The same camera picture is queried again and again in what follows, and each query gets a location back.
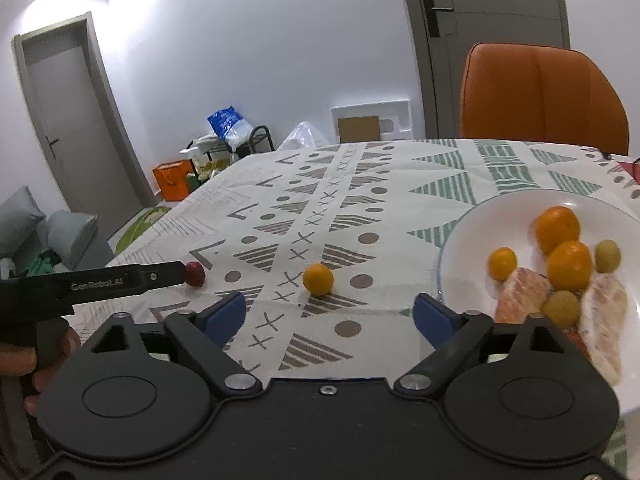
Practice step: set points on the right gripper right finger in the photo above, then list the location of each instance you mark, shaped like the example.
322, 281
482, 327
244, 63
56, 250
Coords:
454, 338

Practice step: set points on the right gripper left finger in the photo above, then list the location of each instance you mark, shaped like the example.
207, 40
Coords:
200, 338

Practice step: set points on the red plum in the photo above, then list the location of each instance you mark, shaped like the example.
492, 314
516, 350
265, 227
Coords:
194, 274

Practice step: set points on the pomelo slice small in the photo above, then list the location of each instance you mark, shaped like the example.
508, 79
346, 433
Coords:
523, 293

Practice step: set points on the small mandarin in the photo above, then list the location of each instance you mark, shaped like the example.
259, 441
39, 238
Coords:
501, 263
318, 280

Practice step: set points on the green plum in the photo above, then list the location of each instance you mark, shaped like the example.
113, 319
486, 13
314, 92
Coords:
562, 308
607, 256

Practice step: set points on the pomelo slice large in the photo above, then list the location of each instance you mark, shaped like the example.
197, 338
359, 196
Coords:
601, 324

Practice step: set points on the large orange front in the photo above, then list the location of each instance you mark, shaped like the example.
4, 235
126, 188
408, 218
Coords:
555, 226

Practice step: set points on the large orange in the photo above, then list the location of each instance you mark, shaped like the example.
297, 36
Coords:
555, 226
569, 266

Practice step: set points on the green plum front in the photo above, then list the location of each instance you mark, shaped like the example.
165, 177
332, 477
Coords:
607, 256

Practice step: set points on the red plum hidden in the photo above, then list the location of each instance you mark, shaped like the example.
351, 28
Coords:
573, 336

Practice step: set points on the person left hand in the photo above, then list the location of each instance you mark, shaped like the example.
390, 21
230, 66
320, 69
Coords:
22, 361

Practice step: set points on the green cloth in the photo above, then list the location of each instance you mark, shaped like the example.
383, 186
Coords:
44, 264

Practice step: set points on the grey sofa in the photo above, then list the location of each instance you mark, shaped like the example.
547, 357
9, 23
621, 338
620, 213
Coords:
24, 233

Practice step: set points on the grey cushion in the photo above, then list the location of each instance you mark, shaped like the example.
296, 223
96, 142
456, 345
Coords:
69, 235

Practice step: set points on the green leaf floor mat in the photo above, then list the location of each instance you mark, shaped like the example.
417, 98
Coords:
136, 227

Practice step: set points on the grey door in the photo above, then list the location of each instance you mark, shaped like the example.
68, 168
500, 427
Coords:
441, 60
77, 122

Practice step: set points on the patterned white tablecloth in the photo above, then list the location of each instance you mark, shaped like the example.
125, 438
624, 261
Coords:
376, 214

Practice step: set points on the orange paper bag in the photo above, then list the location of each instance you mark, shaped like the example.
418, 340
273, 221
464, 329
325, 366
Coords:
172, 181

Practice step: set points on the black metal rack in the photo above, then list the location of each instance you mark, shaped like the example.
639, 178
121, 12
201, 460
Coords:
211, 144

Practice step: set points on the blue white plastic bag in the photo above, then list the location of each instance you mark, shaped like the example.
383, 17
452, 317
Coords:
231, 127

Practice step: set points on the clear plastic bag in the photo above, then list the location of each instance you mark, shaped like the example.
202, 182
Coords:
304, 135

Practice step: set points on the orange leather chair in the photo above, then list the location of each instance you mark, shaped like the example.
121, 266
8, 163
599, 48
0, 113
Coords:
520, 92

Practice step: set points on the black door handle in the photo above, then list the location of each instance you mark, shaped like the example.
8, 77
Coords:
431, 12

